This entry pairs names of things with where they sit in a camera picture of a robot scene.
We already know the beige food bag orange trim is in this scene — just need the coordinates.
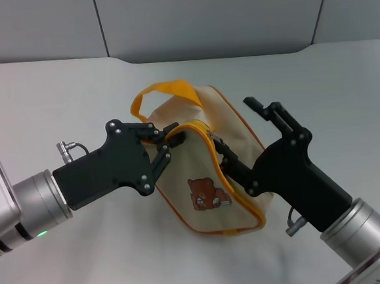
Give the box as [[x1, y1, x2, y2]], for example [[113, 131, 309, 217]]
[[128, 72, 277, 244]]

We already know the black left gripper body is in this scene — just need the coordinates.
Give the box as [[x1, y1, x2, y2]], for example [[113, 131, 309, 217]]
[[48, 115, 158, 213]]

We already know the gripper's silver cable connector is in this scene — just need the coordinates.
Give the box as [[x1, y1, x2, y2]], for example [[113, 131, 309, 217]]
[[56, 140, 91, 166], [282, 205, 309, 238]]

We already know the left gripper's silver cable connector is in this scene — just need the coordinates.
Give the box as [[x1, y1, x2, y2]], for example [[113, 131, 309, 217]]
[[56, 140, 91, 166]]

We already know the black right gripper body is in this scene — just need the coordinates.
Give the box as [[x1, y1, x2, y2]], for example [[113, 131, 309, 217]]
[[241, 125, 356, 239]]

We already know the pale backdrop panel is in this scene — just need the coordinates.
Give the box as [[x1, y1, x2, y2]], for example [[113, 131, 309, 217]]
[[93, 0, 337, 69], [308, 0, 380, 46], [0, 0, 110, 66]]

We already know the right gripper's silver cable connector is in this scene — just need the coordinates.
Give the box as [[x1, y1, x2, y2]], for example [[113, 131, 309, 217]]
[[282, 205, 309, 238]]

